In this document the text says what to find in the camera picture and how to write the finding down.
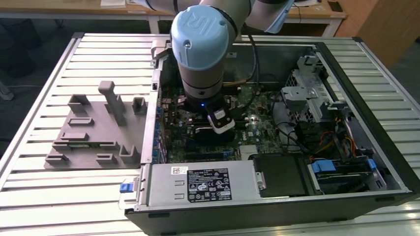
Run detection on black graphics card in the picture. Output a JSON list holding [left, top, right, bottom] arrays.
[[193, 126, 237, 146]]

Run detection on green motherboard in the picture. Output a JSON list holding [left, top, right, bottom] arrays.
[[155, 82, 286, 164]]

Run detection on black expansion slot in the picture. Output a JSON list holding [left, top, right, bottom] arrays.
[[182, 152, 226, 160]]

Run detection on silver heat sink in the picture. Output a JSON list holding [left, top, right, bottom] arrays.
[[238, 144, 259, 161]]

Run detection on grey parts rack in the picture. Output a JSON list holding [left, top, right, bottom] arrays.
[[43, 80, 147, 170]]

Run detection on grey power supply unit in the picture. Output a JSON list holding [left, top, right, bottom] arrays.
[[143, 162, 265, 207]]

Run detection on black plastic fan shroud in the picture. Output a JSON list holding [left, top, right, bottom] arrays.
[[247, 152, 323, 199]]

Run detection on green RAM stick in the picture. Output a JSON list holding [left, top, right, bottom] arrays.
[[66, 143, 101, 149]]

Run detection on hard disk in blue carrier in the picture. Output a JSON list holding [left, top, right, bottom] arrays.
[[306, 157, 387, 195]]

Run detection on black open PC case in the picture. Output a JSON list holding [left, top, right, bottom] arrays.
[[123, 39, 415, 236]]

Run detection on wooden desk white legs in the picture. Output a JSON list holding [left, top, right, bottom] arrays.
[[0, 0, 347, 37]]

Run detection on grey stand foot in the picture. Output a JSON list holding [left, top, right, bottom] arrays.
[[0, 81, 15, 100]]

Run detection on brown wooden cabinet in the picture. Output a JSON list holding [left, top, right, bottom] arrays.
[[334, 0, 420, 69]]

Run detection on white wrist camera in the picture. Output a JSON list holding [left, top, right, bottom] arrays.
[[206, 108, 235, 135]]

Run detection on black wire bundle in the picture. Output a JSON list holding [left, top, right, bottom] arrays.
[[274, 121, 317, 155]]

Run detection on orange and yellow wires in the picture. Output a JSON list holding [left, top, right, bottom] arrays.
[[314, 115, 358, 160]]

